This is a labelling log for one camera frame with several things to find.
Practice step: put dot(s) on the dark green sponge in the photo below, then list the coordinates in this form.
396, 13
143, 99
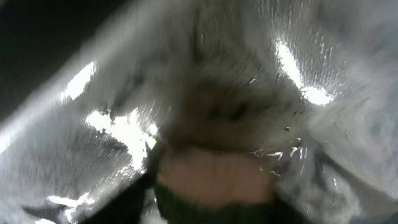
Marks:
202, 185

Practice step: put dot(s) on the black water tray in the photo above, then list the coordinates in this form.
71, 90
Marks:
92, 92

